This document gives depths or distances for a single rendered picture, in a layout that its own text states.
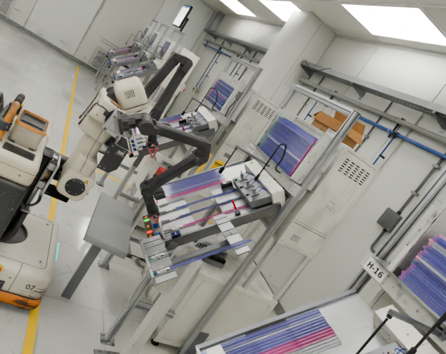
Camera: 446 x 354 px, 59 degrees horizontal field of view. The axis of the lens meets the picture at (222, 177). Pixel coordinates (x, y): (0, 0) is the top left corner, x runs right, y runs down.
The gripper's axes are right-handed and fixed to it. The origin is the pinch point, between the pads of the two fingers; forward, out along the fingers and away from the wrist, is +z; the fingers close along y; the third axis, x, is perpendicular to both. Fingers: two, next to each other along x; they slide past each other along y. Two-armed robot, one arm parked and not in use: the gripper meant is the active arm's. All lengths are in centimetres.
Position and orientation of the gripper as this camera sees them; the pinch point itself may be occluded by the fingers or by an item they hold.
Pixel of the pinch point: (156, 221)
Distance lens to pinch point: 244.3
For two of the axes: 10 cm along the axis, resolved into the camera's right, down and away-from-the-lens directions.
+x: -9.4, 3.1, -1.6
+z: 2.0, 8.6, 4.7
